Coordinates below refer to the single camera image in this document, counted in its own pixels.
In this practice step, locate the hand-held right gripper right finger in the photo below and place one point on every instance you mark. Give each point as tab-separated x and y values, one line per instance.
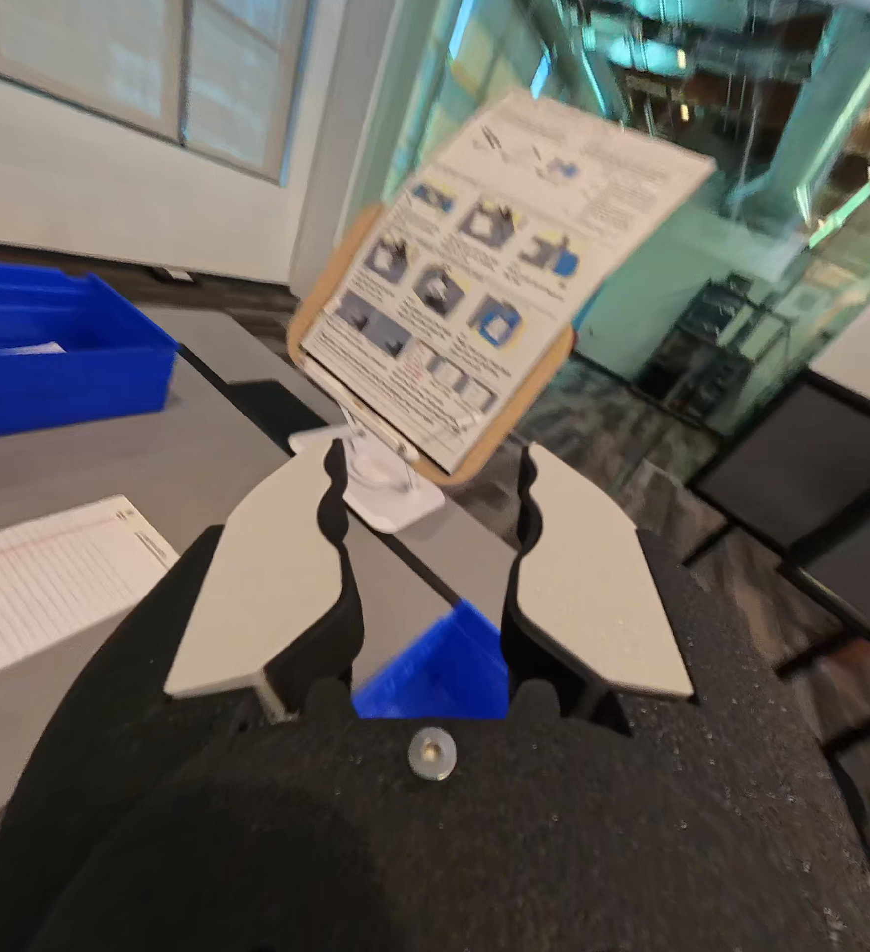
598	595

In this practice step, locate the written lined paper sheet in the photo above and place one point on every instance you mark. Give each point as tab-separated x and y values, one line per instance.
33	347

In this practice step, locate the white flat board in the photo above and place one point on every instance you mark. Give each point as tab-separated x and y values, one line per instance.
390	498

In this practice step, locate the black display on floor stand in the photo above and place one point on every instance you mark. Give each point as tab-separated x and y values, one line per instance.
866	587
799	461

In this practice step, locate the large white-framed window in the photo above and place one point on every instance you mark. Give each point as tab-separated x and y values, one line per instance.
182	74

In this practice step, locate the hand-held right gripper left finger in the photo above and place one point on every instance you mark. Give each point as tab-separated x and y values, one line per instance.
264	587

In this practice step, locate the white lined notepad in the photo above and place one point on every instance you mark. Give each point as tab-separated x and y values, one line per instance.
48	580

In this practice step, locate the printed instruction sheet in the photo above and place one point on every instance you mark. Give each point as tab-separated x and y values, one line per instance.
479	260

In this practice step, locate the blue plastic bin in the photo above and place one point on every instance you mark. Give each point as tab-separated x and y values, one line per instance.
70	387
435	669

